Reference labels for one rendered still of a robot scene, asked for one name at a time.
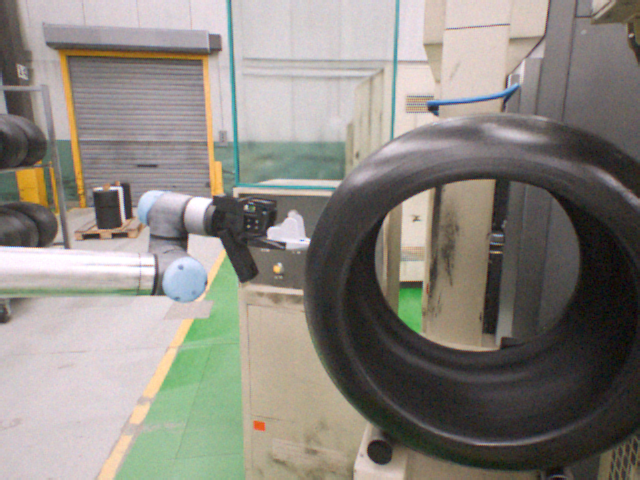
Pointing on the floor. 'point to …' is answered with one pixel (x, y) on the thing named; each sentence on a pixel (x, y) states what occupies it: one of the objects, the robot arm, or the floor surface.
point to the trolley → (22, 133)
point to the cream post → (486, 65)
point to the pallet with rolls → (111, 213)
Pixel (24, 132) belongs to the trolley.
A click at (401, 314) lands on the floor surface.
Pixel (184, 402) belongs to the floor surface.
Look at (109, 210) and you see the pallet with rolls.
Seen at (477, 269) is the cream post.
